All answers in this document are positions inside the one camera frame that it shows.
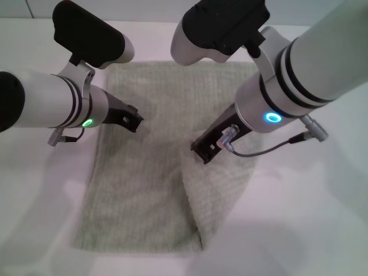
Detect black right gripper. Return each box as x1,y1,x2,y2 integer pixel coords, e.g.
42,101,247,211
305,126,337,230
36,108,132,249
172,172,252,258
190,102,253,165

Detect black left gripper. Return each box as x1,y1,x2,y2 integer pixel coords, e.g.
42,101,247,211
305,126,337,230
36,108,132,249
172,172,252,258
103,88,144,133

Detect light green terry towel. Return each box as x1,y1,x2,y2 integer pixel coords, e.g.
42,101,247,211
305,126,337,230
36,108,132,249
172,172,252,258
71,60,261,255

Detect short black left arm cable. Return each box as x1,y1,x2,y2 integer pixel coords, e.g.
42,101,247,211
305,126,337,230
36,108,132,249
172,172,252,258
47,126,86,147

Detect grey right arm cable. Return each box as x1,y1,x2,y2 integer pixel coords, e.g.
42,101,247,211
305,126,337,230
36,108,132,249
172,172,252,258
217,114,329,158

